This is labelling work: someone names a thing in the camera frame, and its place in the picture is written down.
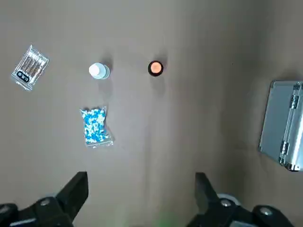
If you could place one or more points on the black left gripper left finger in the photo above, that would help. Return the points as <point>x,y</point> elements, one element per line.
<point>54,210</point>

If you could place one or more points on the blue white capsule bag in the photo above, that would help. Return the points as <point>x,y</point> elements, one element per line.
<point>95,127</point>

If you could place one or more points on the aluminium medicine case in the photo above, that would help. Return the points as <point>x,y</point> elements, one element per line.
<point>277,123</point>

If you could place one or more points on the swab packet with black label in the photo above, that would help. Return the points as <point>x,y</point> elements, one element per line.
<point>29,68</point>

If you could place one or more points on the brown bottle with orange cap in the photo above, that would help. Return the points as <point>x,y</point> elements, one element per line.
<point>156,68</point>

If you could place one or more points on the clear bottle with white cap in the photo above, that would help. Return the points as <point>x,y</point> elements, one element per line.
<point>99,70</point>

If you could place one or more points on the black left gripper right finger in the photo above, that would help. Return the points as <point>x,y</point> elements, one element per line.
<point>222,212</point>

